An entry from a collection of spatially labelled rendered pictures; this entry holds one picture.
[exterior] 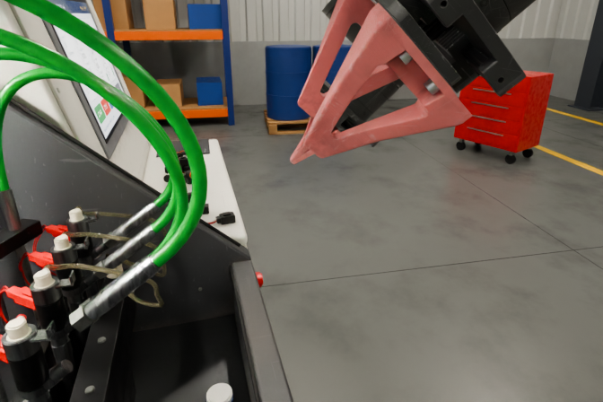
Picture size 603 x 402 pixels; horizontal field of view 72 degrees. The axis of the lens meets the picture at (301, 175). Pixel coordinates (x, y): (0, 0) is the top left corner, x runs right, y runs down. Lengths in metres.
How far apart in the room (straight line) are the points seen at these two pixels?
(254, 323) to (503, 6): 0.55
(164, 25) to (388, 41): 5.53
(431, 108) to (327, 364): 1.76
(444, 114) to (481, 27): 0.04
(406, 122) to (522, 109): 4.20
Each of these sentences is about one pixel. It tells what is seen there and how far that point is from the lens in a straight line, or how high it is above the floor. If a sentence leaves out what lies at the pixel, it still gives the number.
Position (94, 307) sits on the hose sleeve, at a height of 1.13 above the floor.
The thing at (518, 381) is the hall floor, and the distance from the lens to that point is 2.06.
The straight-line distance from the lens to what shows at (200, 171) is 0.38.
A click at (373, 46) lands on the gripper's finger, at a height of 1.37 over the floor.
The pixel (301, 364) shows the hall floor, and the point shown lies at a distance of 1.92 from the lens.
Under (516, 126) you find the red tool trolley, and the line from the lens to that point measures 4.44.
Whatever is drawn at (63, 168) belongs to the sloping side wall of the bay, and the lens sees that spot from 0.73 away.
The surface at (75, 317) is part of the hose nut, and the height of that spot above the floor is 1.12.
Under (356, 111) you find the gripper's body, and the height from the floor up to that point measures 1.28.
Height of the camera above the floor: 1.38
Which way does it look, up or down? 21 degrees down
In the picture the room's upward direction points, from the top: straight up
